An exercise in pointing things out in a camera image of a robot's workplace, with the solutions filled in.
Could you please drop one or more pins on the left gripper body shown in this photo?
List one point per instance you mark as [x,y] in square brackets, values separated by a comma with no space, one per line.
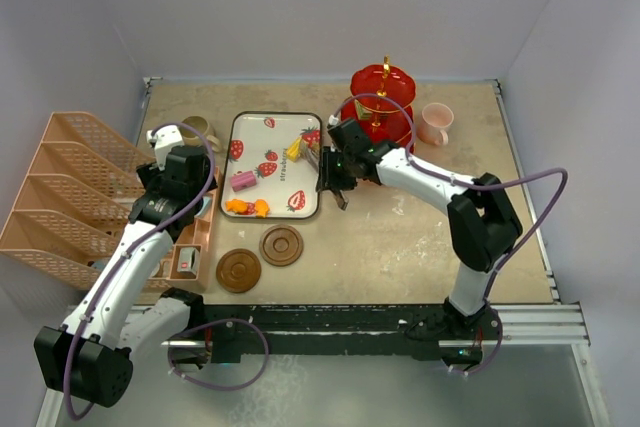
[151,174]

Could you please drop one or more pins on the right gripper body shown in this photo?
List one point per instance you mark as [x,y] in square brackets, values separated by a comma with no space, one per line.
[336,169]

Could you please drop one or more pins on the metal tongs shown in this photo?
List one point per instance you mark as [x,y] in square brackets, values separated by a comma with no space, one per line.
[311,154]

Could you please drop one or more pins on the chocolate cake slice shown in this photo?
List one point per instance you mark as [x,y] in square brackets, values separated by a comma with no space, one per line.
[363,113]

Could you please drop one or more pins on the yellow cake slice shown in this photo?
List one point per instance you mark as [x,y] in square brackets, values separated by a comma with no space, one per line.
[296,150]

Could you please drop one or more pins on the pink cake slice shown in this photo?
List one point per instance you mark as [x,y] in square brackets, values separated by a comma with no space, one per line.
[243,180]

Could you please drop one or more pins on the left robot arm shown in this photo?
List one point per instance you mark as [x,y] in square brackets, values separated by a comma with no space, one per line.
[91,355]

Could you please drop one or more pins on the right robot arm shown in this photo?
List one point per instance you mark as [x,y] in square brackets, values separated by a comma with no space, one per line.
[483,224]

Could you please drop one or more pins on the beige ceramic mug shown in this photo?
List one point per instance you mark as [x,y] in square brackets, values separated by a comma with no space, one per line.
[203,127]

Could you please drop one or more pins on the red three-tier cake stand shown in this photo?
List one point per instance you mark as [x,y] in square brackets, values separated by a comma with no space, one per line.
[389,92]

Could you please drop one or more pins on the orange fish cake left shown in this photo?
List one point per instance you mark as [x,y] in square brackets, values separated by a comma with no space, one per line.
[236,206]

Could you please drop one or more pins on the orange fish cake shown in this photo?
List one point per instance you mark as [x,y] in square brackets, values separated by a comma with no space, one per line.
[236,206]
[260,208]

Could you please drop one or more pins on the small grey box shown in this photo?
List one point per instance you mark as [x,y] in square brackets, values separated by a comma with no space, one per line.
[188,260]

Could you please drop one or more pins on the white strawberry tray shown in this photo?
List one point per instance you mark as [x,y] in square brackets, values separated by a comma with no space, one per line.
[258,141]

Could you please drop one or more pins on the orange fish cake right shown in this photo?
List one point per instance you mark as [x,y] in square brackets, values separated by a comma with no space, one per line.
[260,208]

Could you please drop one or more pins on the pink mug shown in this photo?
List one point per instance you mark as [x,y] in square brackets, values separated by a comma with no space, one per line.
[434,123]

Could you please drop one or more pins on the pink desk organizer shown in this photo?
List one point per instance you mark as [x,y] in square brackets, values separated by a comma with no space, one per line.
[75,200]

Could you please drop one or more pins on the brown wooden coaster left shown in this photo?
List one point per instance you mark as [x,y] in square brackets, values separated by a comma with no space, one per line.
[238,271]

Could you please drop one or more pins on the brown wooden coaster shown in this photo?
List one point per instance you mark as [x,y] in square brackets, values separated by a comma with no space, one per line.
[281,245]
[238,271]

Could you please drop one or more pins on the brown wooden coaster right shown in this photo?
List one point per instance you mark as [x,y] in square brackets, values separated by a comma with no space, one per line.
[281,245]

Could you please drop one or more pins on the black base frame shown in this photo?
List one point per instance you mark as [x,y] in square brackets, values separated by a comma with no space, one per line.
[423,332]

